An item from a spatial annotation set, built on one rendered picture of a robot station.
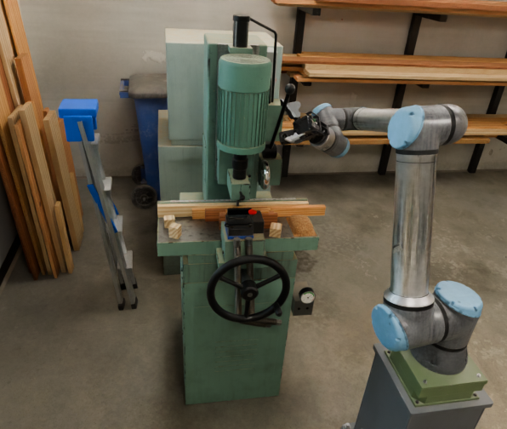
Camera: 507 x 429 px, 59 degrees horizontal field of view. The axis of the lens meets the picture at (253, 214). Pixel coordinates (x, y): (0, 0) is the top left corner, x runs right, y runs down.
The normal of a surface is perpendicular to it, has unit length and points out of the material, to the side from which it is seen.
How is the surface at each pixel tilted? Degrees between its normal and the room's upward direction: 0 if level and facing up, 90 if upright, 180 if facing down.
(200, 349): 90
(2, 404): 0
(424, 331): 73
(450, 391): 90
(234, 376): 90
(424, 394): 90
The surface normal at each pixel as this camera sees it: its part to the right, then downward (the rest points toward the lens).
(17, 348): 0.07, -0.86
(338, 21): 0.18, 0.51
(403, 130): -0.94, -0.02
